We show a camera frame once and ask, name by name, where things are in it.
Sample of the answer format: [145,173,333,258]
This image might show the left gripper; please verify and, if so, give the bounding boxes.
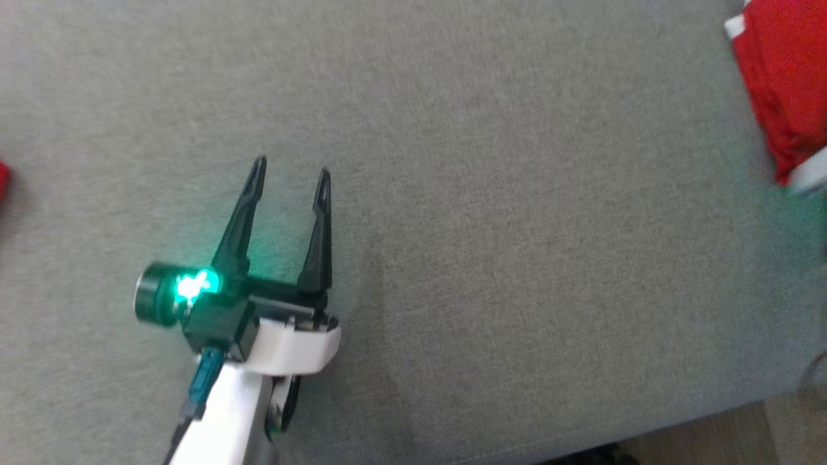
[174,155,342,377]

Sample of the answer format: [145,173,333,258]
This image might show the grey fabric sofa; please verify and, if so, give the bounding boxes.
[0,0,827,465]

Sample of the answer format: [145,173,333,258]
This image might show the red shorts with white trim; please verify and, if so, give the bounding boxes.
[724,0,827,196]

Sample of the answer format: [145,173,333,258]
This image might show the teal plug black cable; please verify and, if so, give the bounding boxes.
[162,347,224,465]

